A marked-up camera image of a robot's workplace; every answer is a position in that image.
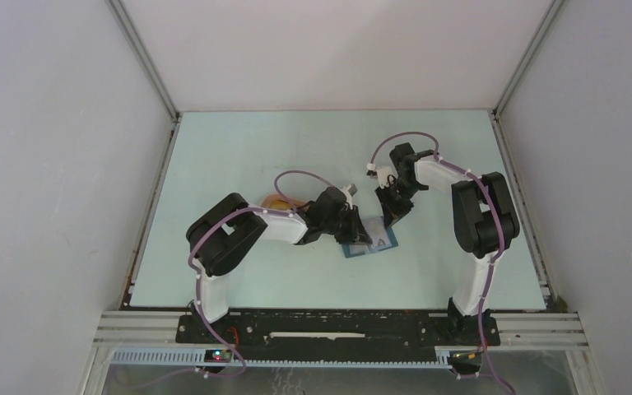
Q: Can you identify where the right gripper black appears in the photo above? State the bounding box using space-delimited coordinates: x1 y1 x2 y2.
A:
375 179 423 229

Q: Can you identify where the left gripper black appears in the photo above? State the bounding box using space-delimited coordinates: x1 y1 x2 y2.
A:
321 205 372 245

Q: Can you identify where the blue leather card holder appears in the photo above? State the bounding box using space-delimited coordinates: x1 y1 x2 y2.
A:
342 216 398 258

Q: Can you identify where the silver credit card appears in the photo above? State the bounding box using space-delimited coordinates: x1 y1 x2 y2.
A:
363 217 392 251

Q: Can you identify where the pink oval tray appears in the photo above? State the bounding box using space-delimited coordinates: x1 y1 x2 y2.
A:
260 194 292 211

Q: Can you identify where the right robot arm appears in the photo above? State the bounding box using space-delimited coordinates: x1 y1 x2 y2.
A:
367 143 520 344

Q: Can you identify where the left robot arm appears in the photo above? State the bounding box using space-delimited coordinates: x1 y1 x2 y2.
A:
186 187 372 343

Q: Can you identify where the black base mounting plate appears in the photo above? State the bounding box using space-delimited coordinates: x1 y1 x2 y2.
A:
175 309 500 363

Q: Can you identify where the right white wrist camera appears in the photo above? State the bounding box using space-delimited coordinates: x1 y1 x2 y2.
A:
366 163 396 189

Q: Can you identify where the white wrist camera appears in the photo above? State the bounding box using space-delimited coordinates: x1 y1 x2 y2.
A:
366 163 396 189
341 184 358 209

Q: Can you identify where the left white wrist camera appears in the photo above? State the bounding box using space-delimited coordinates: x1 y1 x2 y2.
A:
341 184 358 209

